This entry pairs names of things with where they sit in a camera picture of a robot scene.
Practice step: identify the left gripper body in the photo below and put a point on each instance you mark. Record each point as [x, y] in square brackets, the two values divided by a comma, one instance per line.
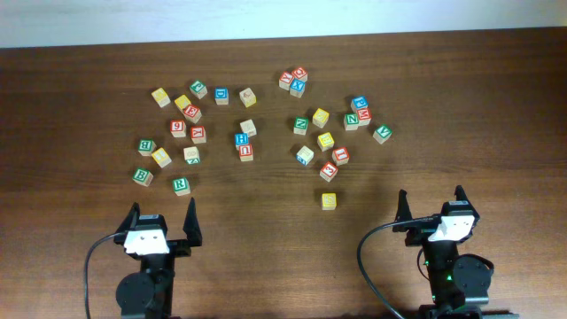
[178, 246]

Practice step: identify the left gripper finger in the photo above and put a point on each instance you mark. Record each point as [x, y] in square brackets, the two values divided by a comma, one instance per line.
[130, 220]
[191, 226]

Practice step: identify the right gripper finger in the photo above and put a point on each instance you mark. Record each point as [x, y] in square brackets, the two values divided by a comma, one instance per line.
[403, 213]
[460, 194]

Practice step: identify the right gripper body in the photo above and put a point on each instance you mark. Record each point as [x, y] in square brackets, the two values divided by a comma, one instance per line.
[418, 236]

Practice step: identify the green R block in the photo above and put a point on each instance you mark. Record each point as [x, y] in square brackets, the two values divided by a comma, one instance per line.
[181, 186]

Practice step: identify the yellow S block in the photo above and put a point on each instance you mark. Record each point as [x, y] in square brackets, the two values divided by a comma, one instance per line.
[329, 201]

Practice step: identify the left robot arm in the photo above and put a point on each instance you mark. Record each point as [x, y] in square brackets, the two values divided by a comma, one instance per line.
[148, 293]

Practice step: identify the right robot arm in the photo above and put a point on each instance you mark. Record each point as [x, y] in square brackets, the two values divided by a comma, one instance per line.
[459, 282]

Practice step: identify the green B block lower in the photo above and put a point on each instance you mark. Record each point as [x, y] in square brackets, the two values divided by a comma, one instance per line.
[142, 176]

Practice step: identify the green b block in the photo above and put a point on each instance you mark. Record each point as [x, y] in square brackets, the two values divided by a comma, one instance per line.
[146, 147]
[142, 176]

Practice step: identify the yellow 1 block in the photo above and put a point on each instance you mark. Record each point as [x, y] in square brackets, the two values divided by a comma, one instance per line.
[161, 157]

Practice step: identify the plain 8 block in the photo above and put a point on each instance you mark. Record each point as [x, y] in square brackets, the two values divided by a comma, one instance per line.
[191, 155]

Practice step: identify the green B block upper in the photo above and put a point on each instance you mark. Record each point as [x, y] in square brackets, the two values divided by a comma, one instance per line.
[146, 147]

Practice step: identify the green V block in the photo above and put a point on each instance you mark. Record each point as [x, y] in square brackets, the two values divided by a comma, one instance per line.
[382, 134]

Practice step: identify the red I block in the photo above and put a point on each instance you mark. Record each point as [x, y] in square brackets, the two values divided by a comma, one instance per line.
[340, 156]

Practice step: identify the red U block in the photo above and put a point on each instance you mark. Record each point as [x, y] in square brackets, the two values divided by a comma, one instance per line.
[245, 152]

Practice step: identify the red y block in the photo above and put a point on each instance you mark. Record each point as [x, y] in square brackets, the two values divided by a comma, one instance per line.
[198, 134]
[285, 80]

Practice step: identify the red 6 block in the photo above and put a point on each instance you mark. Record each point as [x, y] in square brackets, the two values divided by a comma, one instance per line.
[178, 128]

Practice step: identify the blue H block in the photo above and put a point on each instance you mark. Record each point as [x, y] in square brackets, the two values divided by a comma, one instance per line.
[241, 139]

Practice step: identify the red M block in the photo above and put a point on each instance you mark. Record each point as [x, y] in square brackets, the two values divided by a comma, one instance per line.
[364, 116]

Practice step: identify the green N block right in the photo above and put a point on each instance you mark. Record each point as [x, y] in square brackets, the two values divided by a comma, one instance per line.
[351, 121]

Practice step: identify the green n block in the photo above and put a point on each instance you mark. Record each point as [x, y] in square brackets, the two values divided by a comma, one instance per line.
[351, 121]
[300, 126]

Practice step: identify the yellow B block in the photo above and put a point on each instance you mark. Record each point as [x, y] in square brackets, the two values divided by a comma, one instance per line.
[325, 141]

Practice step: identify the plain block blue side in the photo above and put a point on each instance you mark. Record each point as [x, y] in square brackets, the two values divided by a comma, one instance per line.
[304, 155]

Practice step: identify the red E block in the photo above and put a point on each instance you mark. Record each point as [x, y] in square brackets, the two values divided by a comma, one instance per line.
[192, 114]

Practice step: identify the plain picture block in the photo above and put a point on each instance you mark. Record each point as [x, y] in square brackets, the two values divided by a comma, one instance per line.
[248, 128]

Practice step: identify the blue P block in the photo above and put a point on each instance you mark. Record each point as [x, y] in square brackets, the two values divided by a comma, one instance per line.
[359, 103]

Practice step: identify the yellow block behind E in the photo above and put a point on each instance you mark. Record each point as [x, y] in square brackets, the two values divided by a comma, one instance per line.
[182, 102]

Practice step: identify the green N block centre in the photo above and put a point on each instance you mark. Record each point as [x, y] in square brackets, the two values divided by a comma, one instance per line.
[300, 126]

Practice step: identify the blue D block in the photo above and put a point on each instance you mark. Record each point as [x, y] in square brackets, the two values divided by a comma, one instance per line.
[221, 96]

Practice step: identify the green P block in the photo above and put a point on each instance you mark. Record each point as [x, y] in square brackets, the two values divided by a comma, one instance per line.
[198, 89]

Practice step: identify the plain block yellow side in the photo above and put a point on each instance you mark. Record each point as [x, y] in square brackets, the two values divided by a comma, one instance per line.
[247, 97]

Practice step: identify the blue X block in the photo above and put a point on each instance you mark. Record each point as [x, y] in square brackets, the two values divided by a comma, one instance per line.
[297, 88]

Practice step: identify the red Y block top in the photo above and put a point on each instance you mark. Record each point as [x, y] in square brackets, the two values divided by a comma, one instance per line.
[285, 80]

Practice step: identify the red Q block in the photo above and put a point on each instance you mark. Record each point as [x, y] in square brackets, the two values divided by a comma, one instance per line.
[300, 74]

